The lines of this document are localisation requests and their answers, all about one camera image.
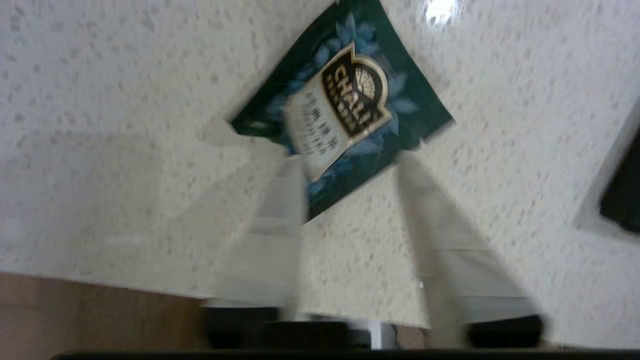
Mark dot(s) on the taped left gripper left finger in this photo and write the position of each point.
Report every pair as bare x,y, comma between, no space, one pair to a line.
270,240

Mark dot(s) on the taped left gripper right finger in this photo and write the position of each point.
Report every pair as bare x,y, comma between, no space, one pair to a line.
450,250

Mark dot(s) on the dark green snack packet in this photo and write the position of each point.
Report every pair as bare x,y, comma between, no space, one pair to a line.
350,100

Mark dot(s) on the black rectangular serving tray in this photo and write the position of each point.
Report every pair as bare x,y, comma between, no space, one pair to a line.
625,195

